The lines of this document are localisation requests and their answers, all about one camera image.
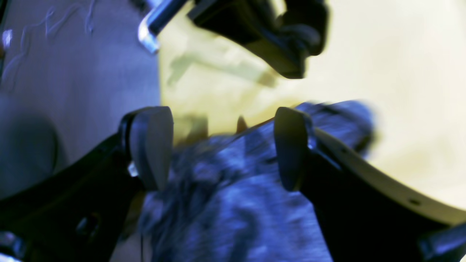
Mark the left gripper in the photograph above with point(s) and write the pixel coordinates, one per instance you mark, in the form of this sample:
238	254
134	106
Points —
284	42

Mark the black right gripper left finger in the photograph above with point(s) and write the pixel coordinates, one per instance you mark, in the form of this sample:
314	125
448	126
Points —
78	215

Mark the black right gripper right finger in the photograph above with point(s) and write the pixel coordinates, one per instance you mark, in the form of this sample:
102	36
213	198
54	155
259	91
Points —
364	214

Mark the grey long-sleeve shirt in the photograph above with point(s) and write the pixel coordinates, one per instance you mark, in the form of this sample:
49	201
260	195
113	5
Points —
225	203

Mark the yellow table cloth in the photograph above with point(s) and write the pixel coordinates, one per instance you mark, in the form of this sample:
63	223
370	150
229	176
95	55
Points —
404	59

